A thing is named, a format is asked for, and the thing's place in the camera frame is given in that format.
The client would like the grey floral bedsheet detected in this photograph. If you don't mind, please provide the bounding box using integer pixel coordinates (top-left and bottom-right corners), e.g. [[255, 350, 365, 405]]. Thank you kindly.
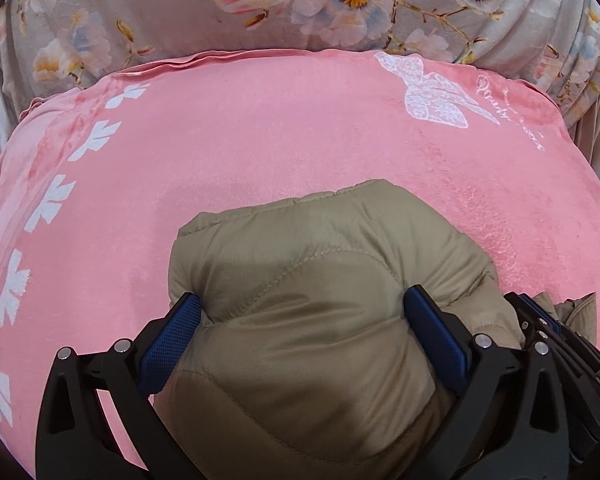
[[0, 0, 600, 181]]

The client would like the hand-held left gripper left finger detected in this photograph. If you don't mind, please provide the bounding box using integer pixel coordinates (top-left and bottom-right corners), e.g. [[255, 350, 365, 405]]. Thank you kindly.
[[35, 292, 203, 480]]

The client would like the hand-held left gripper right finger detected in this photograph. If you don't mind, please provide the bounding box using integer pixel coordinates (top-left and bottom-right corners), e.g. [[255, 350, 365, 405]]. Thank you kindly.
[[404, 285, 571, 480]]

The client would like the tan puffer jacket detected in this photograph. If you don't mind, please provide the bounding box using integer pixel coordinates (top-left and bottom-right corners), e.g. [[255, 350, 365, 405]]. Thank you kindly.
[[167, 178, 598, 480]]

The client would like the pink blanket with white print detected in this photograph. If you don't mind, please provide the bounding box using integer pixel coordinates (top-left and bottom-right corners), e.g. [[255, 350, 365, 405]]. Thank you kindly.
[[0, 49, 600, 471]]

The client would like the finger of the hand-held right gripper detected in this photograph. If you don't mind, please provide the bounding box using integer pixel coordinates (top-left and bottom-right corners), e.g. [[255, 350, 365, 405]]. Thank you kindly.
[[504, 292, 570, 357]]

